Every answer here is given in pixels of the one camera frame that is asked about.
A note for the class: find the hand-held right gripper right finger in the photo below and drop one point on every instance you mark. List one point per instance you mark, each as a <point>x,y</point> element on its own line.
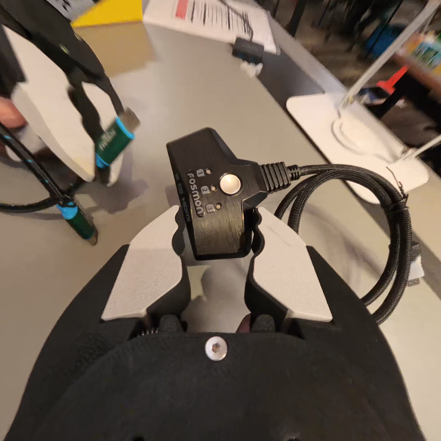
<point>289,275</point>

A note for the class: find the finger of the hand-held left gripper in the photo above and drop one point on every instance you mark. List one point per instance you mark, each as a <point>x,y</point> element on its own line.
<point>51,113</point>
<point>101,98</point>

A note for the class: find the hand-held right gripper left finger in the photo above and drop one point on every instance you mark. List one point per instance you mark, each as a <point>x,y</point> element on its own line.
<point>148,275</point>

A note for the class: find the black switch box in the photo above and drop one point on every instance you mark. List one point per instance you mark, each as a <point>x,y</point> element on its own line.
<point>220,234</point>

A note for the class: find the black usb hub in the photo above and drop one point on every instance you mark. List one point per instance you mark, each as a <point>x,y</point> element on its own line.
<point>248,48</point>

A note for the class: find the person's left hand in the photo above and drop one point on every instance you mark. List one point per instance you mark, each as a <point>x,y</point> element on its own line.
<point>10,113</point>

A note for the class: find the yellow plastic bin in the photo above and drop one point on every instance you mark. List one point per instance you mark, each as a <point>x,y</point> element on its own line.
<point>113,13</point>

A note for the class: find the printed paper sheet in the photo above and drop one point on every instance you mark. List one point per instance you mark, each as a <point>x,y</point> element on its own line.
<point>206,17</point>

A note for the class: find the small clear plastic piece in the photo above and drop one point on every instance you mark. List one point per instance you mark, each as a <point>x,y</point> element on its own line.
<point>251,69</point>

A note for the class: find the white desk lamp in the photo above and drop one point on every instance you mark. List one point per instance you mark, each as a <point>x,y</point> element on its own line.
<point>317,117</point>

